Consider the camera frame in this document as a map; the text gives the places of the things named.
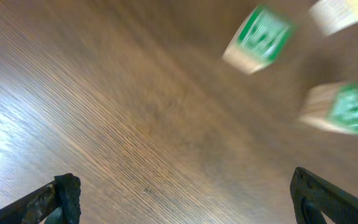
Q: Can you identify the green b block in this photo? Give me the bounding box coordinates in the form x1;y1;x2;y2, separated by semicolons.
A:
299;82;358;135
223;4;294;75

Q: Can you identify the green B block left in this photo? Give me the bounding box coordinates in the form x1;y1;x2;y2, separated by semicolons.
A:
223;4;294;75

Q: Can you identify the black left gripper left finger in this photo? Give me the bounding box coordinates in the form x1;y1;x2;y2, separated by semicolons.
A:
0;173;81;224

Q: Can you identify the green B block right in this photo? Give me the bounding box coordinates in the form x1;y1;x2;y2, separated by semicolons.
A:
299;82;358;135

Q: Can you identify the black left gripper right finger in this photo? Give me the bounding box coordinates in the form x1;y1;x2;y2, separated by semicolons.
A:
290;167;358;224

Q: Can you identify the yellow block left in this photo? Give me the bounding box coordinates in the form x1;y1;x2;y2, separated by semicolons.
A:
309;0;358;36

